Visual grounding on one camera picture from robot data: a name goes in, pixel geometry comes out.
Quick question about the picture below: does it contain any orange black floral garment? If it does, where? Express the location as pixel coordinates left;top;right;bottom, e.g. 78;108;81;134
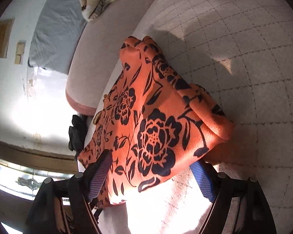
78;36;234;209

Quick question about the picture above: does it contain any stained glass wooden door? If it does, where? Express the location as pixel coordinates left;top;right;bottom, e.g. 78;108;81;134
0;141;78;232

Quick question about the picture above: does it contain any black cloth pile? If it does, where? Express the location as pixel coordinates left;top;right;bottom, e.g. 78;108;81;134
68;115;88;161

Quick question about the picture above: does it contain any pink quilted bolster pillow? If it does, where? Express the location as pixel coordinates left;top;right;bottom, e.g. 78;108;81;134
65;0;154;116

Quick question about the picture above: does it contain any grey blue cushion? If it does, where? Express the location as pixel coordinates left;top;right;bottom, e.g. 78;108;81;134
28;0;87;74

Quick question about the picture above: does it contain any beige wall switch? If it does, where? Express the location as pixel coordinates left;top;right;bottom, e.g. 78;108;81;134
15;42;26;65

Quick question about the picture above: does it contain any wooden wall panel box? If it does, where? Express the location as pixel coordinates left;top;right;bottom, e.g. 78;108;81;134
0;19;14;59

